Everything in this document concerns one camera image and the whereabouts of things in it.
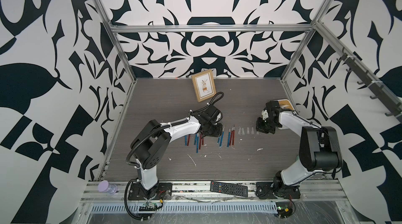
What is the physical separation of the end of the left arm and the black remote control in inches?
9.2

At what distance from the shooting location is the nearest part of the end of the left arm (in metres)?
0.67

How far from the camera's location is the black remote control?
742 millimetres
